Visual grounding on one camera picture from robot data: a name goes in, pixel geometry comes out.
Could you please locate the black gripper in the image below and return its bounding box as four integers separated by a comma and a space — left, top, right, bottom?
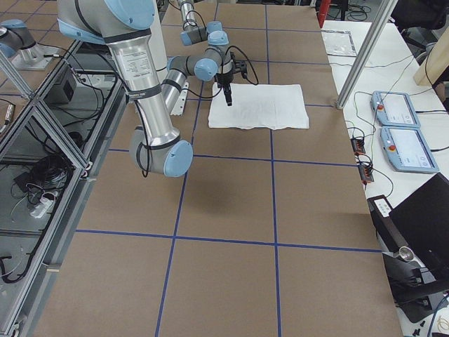
215, 52, 248, 106

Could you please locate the white long-sleeve printed shirt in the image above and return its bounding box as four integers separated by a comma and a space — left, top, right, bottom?
208, 84, 309, 130

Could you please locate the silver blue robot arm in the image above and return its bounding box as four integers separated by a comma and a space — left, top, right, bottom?
57, 1, 247, 177
177, 0, 222, 46

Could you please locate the clear plastic document sleeve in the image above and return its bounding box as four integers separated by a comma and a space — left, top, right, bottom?
321, 29, 357, 57

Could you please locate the orange circuit board upper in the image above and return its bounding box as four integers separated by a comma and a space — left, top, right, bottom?
350, 138, 366, 155

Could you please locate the orange circuit board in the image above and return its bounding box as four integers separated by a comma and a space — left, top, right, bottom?
350, 138, 366, 155
358, 164, 374, 185

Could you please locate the orange circuit board lower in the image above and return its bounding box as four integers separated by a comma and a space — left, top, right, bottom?
358, 164, 374, 185

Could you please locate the upper blue teach pendant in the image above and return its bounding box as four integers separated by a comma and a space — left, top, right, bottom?
371, 91, 421, 128

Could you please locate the blue teach pendant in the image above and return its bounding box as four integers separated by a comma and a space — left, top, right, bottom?
371, 91, 421, 128
380, 126, 439, 173

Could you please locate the lower blue teach pendant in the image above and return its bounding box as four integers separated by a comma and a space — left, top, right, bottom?
380, 126, 439, 173

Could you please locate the wooden plank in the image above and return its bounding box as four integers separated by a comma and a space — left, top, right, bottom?
413, 28, 448, 86

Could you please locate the black laptop computer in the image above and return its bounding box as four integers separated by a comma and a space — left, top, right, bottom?
368, 173, 448, 323

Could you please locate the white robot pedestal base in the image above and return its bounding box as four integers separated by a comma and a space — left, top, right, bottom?
149, 1, 189, 116

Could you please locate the aluminium frame post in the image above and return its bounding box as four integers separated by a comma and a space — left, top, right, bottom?
336, 0, 398, 110

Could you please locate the aluminium frame rail structure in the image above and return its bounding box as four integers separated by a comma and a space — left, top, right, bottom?
1, 43, 126, 336

